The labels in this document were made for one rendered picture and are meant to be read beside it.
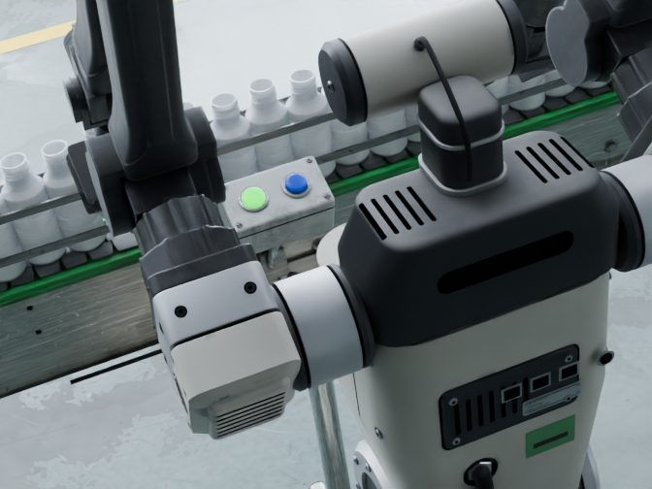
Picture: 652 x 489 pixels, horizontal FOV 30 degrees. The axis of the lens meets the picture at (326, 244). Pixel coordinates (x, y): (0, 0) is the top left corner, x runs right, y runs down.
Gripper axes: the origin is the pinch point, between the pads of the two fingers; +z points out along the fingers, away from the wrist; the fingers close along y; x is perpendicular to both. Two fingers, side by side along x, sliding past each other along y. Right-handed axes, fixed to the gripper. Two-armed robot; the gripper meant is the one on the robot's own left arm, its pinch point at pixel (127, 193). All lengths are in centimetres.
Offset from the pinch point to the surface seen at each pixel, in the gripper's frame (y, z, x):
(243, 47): -88, 235, -137
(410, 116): -48, 35, -12
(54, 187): 4.4, 30.7, -17.3
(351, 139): -38, 35, -11
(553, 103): -71, 37, -7
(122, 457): 3, 155, -5
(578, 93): -76, 37, -7
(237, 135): -21.2, 28.9, -15.1
